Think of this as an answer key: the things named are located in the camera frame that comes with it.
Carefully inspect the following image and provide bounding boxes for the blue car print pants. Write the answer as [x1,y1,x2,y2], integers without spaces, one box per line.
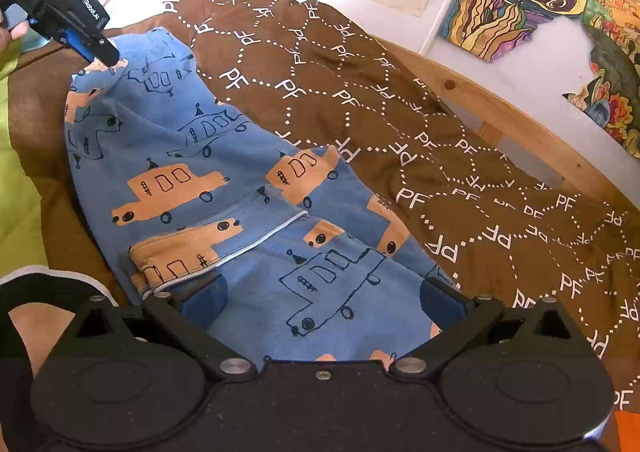
[65,28,449,363]

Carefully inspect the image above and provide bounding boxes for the person's left hand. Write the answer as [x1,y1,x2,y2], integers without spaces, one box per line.
[0,12,29,53]

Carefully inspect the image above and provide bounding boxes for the brown PF pattern duvet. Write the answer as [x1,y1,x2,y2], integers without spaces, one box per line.
[8,0,640,413]

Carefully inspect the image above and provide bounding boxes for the wooden bed frame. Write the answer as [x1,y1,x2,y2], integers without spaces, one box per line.
[380,39,632,208]

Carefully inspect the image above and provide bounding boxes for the flower pattern wall drawing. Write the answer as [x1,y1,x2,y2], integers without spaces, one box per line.
[564,0,639,158]

